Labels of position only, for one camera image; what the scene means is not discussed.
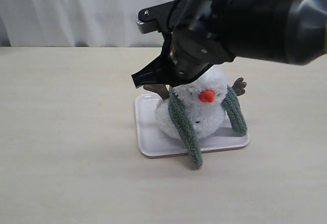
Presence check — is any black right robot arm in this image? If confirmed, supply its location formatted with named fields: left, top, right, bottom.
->
left=131, top=0, right=326, bottom=87

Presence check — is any white plush snowman toy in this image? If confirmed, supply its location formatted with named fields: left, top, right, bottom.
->
left=143, top=68, right=247, bottom=139

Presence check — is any white plastic tray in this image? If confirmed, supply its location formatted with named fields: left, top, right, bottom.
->
left=134, top=93, right=251, bottom=159

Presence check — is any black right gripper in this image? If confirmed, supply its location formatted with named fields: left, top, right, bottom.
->
left=131, top=0, right=235, bottom=88

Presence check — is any green fuzzy knitted scarf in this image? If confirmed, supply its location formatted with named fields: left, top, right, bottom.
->
left=166, top=81, right=248, bottom=169

